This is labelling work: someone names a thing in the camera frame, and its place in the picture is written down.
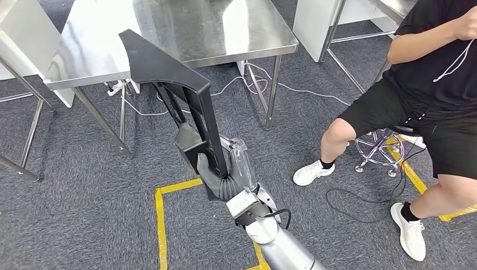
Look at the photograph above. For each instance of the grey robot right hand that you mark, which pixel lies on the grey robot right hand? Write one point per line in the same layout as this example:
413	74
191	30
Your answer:
242	164

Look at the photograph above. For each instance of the person's right hand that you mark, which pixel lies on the person's right hand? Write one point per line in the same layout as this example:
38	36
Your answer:
467	24

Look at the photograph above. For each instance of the black plastic panel part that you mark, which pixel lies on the black plastic panel part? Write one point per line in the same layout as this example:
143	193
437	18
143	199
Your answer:
156	63

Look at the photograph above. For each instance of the person's right forearm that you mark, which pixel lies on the person's right forearm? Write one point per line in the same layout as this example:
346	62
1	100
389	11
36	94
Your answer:
421	43

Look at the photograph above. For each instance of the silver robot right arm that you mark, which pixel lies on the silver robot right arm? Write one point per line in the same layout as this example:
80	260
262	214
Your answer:
290	253

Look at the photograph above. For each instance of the stainless steel workbench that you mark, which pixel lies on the stainless steel workbench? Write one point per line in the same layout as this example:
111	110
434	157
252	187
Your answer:
167	26

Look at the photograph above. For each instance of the person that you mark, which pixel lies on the person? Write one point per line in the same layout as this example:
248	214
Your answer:
428	74

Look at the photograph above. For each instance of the stainless steel table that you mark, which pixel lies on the stainless steel table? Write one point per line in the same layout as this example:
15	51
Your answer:
31	132
395	5

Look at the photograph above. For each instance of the yellow floor tape square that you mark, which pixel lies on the yellow floor tape square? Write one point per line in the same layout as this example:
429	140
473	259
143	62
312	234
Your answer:
415	180
161	231

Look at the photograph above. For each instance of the black seat chrome stool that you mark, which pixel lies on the black seat chrome stool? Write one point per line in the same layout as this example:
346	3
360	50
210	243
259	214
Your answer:
400	130

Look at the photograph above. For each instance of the white power strip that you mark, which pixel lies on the white power strip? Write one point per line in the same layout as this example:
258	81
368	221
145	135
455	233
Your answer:
115	89
415	141

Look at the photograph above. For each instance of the white partition panel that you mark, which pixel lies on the white partition panel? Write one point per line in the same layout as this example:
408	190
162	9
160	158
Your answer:
22	44
305	29

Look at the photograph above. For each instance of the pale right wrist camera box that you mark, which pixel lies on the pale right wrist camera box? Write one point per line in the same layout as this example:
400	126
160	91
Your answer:
244	203

